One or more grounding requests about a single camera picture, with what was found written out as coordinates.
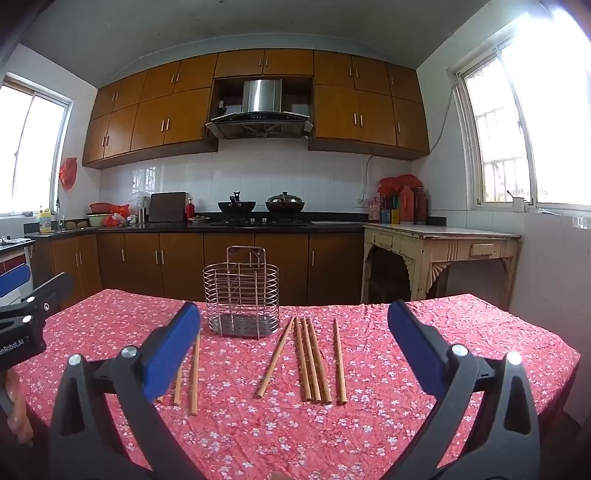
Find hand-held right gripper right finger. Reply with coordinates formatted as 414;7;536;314
387;300;541;480

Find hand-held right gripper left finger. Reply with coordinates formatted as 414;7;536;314
48;301;218;480

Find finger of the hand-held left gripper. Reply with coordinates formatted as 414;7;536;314
18;272;75;325
0;267;34;299

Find metal wire chopstick holder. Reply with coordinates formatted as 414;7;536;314
203;246;281;340

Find person's left hand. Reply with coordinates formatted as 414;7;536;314
0;371;35;446

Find cream wooden side table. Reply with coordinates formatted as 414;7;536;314
361;223;522;311

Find hanging red plastic bag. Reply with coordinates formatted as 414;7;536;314
58;157;78;191

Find dark red plastic bottle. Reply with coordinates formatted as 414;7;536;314
414;186;429;224

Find dark wooden cutting board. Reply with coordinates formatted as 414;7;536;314
148;191;187;223

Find orange plastic bottle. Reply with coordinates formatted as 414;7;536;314
399;186;415;223

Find red floral tablecloth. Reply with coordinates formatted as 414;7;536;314
0;288;581;480

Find black wok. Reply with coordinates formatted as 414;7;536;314
217;190;257;219

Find black gas stove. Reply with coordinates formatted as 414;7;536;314
210;218;315;227

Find wok with metal lid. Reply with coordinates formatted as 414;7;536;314
264;191;305;217

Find steel range hood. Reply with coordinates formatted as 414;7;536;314
205;79;315;140

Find wall power cable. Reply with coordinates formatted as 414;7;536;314
362;80;458;204

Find wooden wall cabinets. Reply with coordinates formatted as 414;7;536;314
82;48;430;169

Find barred window with white frame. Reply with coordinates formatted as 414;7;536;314
447;9;591;210

